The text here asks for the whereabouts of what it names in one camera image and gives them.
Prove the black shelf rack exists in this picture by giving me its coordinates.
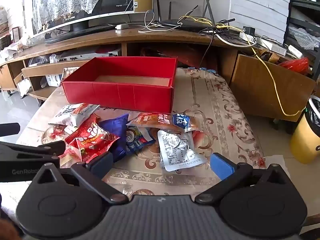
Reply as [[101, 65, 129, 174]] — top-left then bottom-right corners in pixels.
[[284, 0, 320, 73]]

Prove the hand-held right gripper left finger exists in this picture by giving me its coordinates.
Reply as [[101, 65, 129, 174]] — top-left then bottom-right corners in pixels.
[[31, 152, 129, 204]]

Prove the orange sausage packet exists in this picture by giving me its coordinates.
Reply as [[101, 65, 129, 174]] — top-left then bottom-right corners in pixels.
[[126, 112, 200, 133]]

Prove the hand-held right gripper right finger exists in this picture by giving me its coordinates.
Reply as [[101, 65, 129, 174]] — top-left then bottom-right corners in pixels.
[[194, 152, 290, 204]]

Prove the red snack packet with hearts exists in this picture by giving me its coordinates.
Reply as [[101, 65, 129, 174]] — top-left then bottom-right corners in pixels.
[[69, 130, 121, 164]]

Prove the yellow cable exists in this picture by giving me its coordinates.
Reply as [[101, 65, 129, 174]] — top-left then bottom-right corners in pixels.
[[180, 0, 307, 117]]

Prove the yellow trash bin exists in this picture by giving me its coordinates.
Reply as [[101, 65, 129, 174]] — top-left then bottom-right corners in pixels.
[[290, 96, 320, 165]]

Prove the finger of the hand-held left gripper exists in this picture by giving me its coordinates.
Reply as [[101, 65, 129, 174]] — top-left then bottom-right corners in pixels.
[[0, 122, 20, 137], [0, 141, 66, 157]]

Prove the bubble wrap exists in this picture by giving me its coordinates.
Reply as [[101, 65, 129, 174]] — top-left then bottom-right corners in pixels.
[[288, 26, 320, 50]]

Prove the red cardboard box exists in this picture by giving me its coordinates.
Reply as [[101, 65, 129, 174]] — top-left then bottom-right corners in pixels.
[[62, 57, 178, 114]]

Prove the white and red snack packet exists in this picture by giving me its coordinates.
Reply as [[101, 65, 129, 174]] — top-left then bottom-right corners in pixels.
[[48, 103, 100, 127]]

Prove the white power strip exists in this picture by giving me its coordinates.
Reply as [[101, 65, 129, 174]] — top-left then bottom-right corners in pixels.
[[239, 31, 287, 56]]

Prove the white lace cloth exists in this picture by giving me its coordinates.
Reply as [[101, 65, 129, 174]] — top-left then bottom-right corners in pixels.
[[31, 0, 108, 33]]

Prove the wooden television stand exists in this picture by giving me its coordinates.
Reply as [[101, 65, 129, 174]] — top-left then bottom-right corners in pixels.
[[0, 26, 316, 130]]

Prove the woven basket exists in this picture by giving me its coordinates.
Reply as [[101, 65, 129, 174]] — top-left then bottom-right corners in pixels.
[[0, 34, 12, 51]]

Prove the silver media player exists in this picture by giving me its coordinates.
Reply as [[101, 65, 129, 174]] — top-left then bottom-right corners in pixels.
[[59, 51, 122, 62]]

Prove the dark blue snack packet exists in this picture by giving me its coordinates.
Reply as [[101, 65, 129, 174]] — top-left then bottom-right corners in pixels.
[[99, 114, 129, 162]]

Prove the black router with antennas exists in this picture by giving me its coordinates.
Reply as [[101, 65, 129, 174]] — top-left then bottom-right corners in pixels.
[[154, 0, 237, 33]]

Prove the silver snack packet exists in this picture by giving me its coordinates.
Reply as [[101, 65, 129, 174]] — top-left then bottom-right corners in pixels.
[[157, 129, 207, 172]]

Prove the blue and white snack packet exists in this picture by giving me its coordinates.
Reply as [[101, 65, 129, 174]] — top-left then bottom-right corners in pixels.
[[125, 127, 156, 155]]

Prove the red plastic bag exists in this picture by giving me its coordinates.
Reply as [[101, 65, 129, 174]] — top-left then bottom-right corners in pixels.
[[278, 57, 310, 75]]

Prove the thin white cable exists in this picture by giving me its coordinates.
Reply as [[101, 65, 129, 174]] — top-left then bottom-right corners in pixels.
[[138, 10, 183, 33]]

